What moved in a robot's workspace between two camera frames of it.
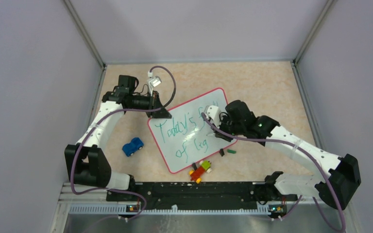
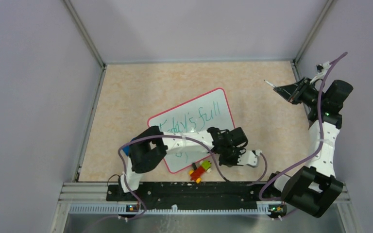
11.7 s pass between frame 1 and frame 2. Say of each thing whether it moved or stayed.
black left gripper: moved
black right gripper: moved
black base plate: stayed
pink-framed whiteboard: stayed
